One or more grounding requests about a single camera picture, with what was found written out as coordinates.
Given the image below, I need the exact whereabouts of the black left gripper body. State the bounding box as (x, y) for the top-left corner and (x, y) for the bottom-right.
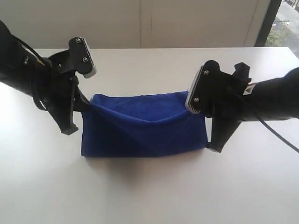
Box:
(14, 50), (80, 117)

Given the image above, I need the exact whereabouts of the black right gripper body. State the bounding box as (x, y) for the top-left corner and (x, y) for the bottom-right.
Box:
(205, 62), (251, 118)

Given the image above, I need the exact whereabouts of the blue towel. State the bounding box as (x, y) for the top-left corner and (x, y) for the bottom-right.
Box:
(81, 91), (207, 158)

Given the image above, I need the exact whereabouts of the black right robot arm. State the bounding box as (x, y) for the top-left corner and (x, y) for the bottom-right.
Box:
(206, 68), (299, 153)

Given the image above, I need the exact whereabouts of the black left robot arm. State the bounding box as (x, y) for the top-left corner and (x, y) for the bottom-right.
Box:
(0, 22), (96, 135)

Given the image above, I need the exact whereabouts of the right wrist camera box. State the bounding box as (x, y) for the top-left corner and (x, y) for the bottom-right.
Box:
(185, 60), (221, 118)

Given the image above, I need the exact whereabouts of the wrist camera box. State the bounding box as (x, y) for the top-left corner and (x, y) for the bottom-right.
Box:
(185, 60), (221, 118)
(68, 37), (97, 79)

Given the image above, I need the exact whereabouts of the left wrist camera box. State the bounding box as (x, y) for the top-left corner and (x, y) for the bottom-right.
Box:
(68, 37), (97, 79)

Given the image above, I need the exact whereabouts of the dark window frame post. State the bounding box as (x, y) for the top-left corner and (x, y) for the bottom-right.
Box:
(254, 0), (282, 47)

